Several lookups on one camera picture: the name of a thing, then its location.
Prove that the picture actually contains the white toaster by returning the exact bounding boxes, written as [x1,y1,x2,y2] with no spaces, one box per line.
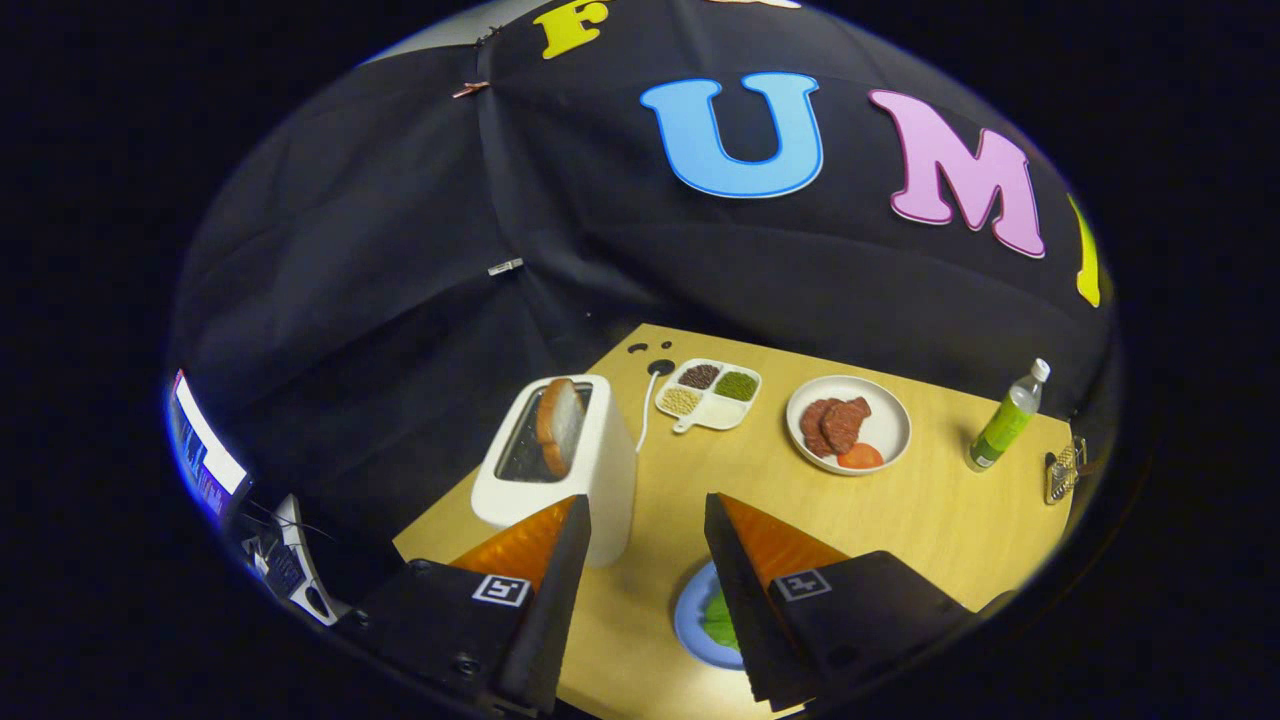
[470,374,639,569]

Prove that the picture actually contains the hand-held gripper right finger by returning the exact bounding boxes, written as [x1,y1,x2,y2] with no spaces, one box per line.
[704,492,1016,713]

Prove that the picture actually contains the green label water bottle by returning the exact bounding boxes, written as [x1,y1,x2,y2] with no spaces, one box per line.
[965,358,1052,473]

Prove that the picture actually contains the toasted bread slice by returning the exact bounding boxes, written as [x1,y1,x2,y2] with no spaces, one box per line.
[535,378,588,479]

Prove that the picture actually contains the round blue plate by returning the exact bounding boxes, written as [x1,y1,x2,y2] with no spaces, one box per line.
[673,560,746,671]

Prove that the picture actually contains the green lettuce leaf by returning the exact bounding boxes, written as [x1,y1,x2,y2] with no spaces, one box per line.
[702,588,743,653]

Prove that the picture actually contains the white toaster cable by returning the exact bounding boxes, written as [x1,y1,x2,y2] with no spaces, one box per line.
[634,368,663,456]

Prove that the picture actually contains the computer monitor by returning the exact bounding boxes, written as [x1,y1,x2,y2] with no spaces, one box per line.
[168,370,249,516]

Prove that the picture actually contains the metal wire cutlery holder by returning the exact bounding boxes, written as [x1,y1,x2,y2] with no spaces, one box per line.
[1044,436,1089,505]

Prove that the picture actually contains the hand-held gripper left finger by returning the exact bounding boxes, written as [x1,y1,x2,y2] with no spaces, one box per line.
[340,494,593,716]

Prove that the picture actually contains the white divided tray of grains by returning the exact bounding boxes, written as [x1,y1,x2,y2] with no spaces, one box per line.
[655,358,763,434]

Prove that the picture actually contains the round white plate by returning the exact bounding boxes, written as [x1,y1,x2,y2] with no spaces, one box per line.
[785,375,913,477]

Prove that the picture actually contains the brown meat slice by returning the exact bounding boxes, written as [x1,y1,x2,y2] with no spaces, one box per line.
[820,396,873,456]
[800,398,836,459]

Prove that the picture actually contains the black backdrop cloth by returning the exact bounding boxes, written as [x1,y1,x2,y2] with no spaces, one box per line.
[165,0,1116,601]

